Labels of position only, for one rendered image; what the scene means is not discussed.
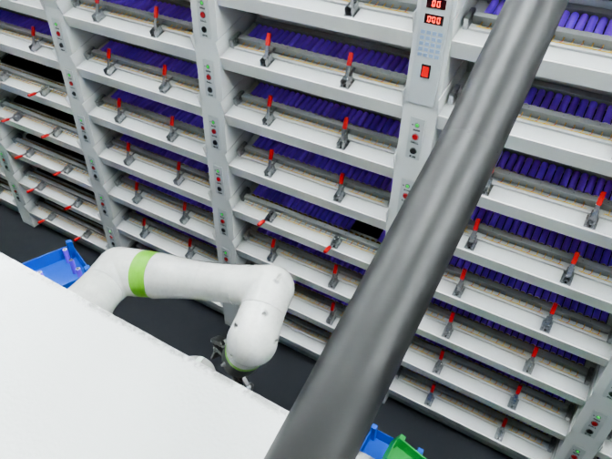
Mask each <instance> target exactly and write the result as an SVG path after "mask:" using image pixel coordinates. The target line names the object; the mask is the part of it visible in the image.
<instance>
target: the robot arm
mask: <svg viewBox="0 0 612 459"><path fill-rule="evenodd" d="M68 290H70V291H72V292H74V293H75V294H77V295H78V296H80V297H82V298H84V299H86V300H88V301H90V302H92V303H94V304H96V306H98V307H100V308H102V309H104V310H105V311H108V312H110V313H113V310H114V309H115V308H116V307H117V306H118V305H119V303H120V302H121V301H123V300H124V299H125V298H126V297H127V296H133V297H146V298H151V299H188V300H201V301H215V302H222V303H227V304H232V305H233V304H236V305H240V308H239V311H238V313H237V315H236V317H235V319H234V321H233V323H232V324H231V326H230V328H229V331H228V334H227V338H225V337H222V336H220V335H218V336H216V337H213V338H211V339H210V341H211V342H212V343H214V345H213V351H214V352H213V353H212V355H211V357H210V358H211V360H213V359H215V358H217V357H219V356H221V360H222V365H221V367H222V366H223V367H224V369H225V371H226V372H227V373H228V374H229V375H231V376H232V378H233V381H234V382H236V383H238V384H240V385H242V386H244V387H246V388H247V389H249V390H251V391H253V387H254V384H253V383H252V382H248V376H249V375H251V374H253V373H254V372H255V371H256V370H257V369H258V368H259V366H260V365H262V364H264V363H266V362H267V361H269V360H270V359H271V358H272V356H273V355H274V353H275V352H276V350H277V346H278V341H279V337H280V333H281V326H282V324H283V320H284V317H285V315H286V312H287V310H288V308H289V306H290V303H291V300H292V298H293V295H294V281H293V278H292V276H291V275H290V274H289V273H288V272H287V271H286V270H285V269H284V268H282V267H281V266H278V265H273V264H267V265H240V264H228V263H217V262H209V261H203V260H193V259H188V258H183V257H179V256H175V255H171V254H168V253H165V252H164V253H160V252H155V251H150V250H140V249H132V248H125V247H115V248H112V249H109V250H106V251H105V252H103V253H102V254H101V255H100V256H99V257H98V259H97V260H96V261H95V262H94V263H93V265H92V266H91V267H90V268H89V269H88V270H87V272H86V273H85V274H84V275H83V276H81V277H80V278H79V279H78V280H77V281H76V282H75V283H74V284H72V285H71V286H70V287H69V288H68ZM189 357H191V358H193V359H194V360H196V361H198V362H201V363H202V364H204V365H206V366H208V367H209V368H211V369H212V370H214V371H215V367H214V365H213V364H212V363H211V361H209V360H208V359H206V358H204V357H201V356H189ZM236 378H237V379H236Z"/></svg>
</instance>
